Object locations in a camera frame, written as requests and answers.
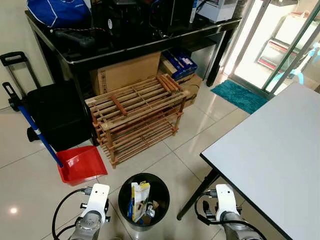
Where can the black power strip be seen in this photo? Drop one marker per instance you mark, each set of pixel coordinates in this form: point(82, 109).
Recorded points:
point(75, 37)

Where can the wooden slatted shoe rack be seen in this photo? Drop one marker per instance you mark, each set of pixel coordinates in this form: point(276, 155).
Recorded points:
point(142, 107)

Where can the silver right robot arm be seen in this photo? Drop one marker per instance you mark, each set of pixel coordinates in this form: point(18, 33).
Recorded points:
point(234, 227)

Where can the blue fabric bag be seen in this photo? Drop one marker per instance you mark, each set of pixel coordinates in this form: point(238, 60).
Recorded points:
point(57, 12)

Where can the large brown cardboard box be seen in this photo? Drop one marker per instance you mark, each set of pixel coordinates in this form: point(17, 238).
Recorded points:
point(127, 72)

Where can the loose brown wooden slat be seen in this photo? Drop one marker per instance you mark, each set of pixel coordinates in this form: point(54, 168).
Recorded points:
point(119, 104)

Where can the brown cardboard scrap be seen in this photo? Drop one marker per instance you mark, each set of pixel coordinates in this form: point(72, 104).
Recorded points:
point(155, 206)

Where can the black round rubbish bin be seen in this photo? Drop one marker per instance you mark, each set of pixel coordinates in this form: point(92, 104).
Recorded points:
point(131, 224)

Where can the black trolley bag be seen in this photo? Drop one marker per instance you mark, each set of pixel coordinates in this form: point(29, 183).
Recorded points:
point(57, 115)

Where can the glass sliding door frame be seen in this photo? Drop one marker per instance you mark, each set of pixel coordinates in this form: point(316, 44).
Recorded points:
point(290, 55)

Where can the black computer case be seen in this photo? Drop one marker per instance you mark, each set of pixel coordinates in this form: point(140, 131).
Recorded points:
point(145, 17)

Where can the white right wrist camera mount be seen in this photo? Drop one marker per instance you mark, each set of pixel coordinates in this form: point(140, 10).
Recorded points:
point(226, 199)

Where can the small brown cardboard box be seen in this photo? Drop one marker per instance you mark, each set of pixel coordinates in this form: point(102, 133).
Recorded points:
point(192, 90)

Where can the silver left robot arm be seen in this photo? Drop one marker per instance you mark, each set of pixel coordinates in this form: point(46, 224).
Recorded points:
point(87, 225)

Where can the yellow white cardboard package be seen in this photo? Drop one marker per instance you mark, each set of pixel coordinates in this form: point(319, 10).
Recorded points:
point(140, 197)

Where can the white appliance box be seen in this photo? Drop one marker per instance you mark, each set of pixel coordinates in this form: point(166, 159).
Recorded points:
point(217, 10)

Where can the white folding table black legs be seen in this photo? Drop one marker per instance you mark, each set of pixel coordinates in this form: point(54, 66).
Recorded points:
point(275, 165)

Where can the blue printed box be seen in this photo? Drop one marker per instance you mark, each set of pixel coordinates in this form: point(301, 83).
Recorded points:
point(180, 62)

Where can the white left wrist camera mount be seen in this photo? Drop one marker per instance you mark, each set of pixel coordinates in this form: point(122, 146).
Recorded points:
point(98, 197)

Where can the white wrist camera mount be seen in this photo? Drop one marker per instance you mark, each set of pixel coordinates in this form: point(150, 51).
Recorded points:
point(226, 199)
point(98, 197)

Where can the teal shaggy floor mat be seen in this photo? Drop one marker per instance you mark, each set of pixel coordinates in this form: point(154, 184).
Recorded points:
point(240, 96)

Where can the black glossy desk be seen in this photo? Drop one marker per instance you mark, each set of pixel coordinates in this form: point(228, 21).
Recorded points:
point(150, 46)

